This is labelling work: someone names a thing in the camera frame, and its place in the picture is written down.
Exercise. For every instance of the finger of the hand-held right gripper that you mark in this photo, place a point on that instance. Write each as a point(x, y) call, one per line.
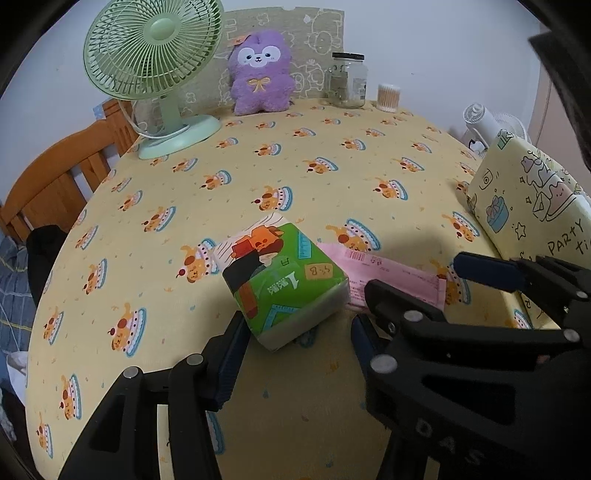
point(485, 272)
point(415, 323)

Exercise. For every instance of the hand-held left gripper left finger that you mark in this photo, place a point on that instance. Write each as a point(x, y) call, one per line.
point(231, 364)

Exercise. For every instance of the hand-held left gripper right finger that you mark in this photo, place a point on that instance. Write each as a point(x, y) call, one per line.
point(362, 344)

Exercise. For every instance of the green tissue pack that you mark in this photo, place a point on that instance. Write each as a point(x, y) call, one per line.
point(277, 286)

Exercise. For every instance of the pink paper sheet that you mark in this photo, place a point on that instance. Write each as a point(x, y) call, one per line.
point(397, 272)

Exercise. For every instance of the yellow cartoon gift box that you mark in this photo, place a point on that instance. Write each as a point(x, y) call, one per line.
point(521, 198)

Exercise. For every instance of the white fan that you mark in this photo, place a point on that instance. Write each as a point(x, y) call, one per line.
point(485, 120)

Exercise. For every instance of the cotton swab container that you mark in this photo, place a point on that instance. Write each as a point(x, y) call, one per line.
point(388, 99)

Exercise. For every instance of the white cloth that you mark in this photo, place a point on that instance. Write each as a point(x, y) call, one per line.
point(17, 361)

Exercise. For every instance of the black cloth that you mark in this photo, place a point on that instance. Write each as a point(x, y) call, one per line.
point(44, 258)

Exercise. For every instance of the blue plaid bedding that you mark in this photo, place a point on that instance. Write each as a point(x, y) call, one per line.
point(14, 295)

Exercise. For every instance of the glass jar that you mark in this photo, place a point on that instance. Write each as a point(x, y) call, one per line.
point(346, 83)

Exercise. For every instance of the wooden chair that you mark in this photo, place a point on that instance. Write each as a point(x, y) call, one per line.
point(46, 175)

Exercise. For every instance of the purple plush toy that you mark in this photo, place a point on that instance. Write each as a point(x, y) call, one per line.
point(261, 78)

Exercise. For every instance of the green desk fan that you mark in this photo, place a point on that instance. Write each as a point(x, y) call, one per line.
point(152, 46)

